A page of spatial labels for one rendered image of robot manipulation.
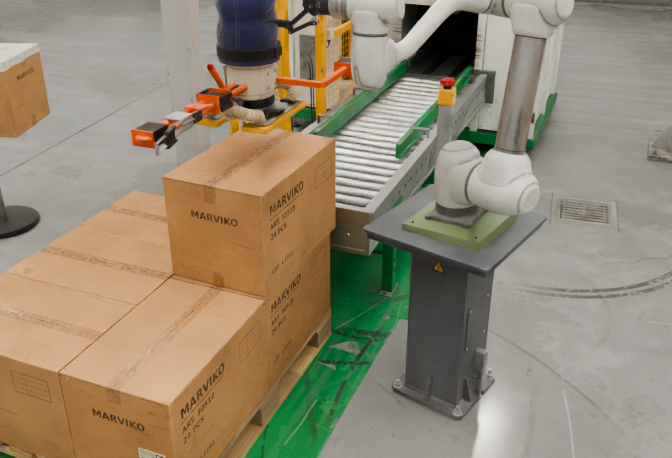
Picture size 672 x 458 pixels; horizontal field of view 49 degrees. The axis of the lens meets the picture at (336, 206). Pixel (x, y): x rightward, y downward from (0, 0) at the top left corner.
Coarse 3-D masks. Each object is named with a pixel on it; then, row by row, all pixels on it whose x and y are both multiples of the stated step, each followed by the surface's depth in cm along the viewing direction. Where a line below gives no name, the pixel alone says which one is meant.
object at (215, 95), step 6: (204, 90) 246; (210, 90) 248; (216, 90) 247; (222, 90) 246; (228, 90) 245; (198, 96) 242; (204, 96) 241; (210, 96) 240; (216, 96) 239; (222, 96) 240; (228, 96) 243; (216, 102) 240; (222, 102) 242; (228, 102) 245; (216, 108) 241; (222, 108) 241; (228, 108) 244
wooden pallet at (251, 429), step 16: (320, 336) 322; (304, 352) 320; (288, 368) 293; (304, 368) 310; (288, 384) 301; (272, 400) 283; (256, 416) 277; (272, 416) 286; (240, 432) 261; (256, 432) 276; (0, 448) 256; (16, 448) 252; (240, 448) 269
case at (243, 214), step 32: (192, 160) 273; (224, 160) 273; (256, 160) 273; (288, 160) 273; (320, 160) 285; (192, 192) 257; (224, 192) 251; (256, 192) 248; (288, 192) 264; (320, 192) 290; (192, 224) 263; (224, 224) 257; (256, 224) 251; (288, 224) 268; (320, 224) 296; (192, 256) 269; (224, 256) 263; (256, 256) 257; (288, 256) 273; (256, 288) 263
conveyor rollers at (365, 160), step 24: (384, 96) 477; (408, 96) 480; (432, 96) 475; (456, 96) 477; (360, 120) 439; (384, 120) 434; (408, 120) 437; (336, 144) 400; (360, 144) 404; (384, 144) 400; (336, 168) 374; (360, 168) 370; (384, 168) 374; (336, 192) 348; (360, 192) 344
